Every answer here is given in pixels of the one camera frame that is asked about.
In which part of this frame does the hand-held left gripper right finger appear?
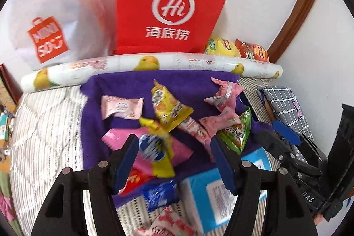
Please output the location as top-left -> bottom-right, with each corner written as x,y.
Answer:
210,135 -> 316,236

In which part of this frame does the pear print paper roll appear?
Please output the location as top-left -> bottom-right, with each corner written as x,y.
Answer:
21,52 -> 283,93

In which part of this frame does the green snack packet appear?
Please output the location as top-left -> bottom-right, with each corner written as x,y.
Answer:
218,106 -> 252,153

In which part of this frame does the light blue box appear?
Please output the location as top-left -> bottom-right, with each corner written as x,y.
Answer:
180,148 -> 273,232

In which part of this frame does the orange chip bag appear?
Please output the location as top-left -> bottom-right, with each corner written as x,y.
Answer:
235,38 -> 270,63

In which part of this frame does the blue snack packet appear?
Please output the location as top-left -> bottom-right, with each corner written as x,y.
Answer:
141,179 -> 180,211

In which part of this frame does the red and white snack packet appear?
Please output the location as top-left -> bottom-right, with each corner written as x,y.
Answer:
135,205 -> 205,236

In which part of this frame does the pink floral cloth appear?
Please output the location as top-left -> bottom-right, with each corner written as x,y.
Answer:
0,170 -> 25,236

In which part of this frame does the long pink white snack packet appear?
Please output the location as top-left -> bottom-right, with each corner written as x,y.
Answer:
177,117 -> 215,159

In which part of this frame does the pink clear-banded snack packet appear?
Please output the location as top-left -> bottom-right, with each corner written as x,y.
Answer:
204,77 -> 244,112

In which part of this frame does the grey checked cushion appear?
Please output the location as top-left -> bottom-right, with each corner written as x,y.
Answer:
256,86 -> 314,142

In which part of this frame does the white plastic bag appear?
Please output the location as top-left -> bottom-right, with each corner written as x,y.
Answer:
4,0 -> 122,72

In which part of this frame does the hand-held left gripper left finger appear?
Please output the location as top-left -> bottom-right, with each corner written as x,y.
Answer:
30,134 -> 140,236

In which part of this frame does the yellow chip bag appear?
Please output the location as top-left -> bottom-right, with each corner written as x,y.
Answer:
204,37 -> 241,57

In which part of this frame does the purple towel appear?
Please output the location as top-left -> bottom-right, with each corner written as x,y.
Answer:
80,70 -> 274,207

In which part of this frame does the pink and yellow snack packet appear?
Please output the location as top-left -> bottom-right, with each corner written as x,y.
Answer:
101,117 -> 194,178

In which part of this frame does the small pink snack packet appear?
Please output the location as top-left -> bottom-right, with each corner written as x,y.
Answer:
100,95 -> 145,120

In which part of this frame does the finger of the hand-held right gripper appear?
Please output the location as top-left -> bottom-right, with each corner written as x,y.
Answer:
272,120 -> 329,167
253,128 -> 305,178

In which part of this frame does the brown wooden door frame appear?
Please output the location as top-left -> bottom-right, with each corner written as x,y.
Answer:
267,0 -> 324,63

